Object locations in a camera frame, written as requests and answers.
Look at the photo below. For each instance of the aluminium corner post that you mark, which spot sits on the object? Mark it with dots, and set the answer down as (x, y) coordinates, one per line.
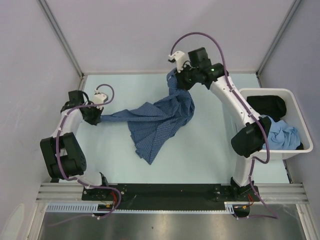
(279, 35)
(49, 15)

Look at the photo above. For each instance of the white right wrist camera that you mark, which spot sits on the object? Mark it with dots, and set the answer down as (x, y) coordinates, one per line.
(179, 58)

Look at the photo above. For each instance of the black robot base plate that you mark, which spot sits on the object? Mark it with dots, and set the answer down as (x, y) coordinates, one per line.
(170, 197)

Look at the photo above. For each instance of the black garment in bin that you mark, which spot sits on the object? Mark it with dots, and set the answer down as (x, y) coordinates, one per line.
(271, 105)

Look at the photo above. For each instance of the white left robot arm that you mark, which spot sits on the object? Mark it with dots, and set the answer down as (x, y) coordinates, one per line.
(63, 156)

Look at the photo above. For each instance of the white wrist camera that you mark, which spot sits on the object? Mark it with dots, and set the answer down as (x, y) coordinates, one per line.
(179, 58)
(99, 99)

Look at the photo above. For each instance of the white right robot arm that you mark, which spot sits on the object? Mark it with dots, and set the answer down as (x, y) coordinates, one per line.
(196, 67)

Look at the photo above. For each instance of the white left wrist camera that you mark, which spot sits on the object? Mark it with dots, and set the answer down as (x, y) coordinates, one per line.
(99, 99)

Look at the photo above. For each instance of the white plastic bin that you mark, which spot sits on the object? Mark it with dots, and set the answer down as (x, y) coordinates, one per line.
(293, 117)

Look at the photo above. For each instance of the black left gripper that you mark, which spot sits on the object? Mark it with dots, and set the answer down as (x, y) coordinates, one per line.
(97, 119)

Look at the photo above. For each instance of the light blue garment in bin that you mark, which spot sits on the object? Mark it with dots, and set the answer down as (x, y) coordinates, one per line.
(282, 136)

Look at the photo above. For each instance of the right aluminium corner post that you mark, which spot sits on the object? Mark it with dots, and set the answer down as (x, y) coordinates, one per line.
(279, 35)

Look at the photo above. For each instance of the blue plaid long sleeve shirt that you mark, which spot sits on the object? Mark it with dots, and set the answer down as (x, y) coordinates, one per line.
(152, 124)

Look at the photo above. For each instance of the white slotted cable duct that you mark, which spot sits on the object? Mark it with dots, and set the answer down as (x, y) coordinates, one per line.
(72, 207)

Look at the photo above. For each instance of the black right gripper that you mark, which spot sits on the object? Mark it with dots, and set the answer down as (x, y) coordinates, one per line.
(181, 82)

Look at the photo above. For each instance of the left aluminium corner post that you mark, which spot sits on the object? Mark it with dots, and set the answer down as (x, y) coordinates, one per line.
(49, 15)

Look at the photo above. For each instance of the aluminium front rail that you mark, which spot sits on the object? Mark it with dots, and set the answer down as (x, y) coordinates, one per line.
(270, 193)

